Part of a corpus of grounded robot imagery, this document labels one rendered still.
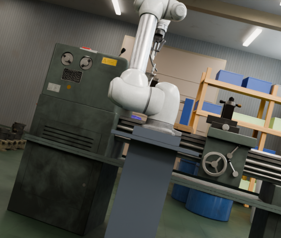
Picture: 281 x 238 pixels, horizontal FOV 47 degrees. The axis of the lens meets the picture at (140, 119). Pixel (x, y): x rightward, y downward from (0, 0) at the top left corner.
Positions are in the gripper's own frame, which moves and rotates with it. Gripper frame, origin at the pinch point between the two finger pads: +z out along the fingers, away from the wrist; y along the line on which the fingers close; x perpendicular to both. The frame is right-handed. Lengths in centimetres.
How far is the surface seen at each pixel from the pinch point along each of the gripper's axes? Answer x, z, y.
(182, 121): 5, 44, 35
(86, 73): -27, 32, -35
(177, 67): 670, -232, -161
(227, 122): -1, 39, 66
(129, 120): -11, 55, 1
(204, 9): 409, -280, -67
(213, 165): -15, 71, 65
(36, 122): -26, 74, -62
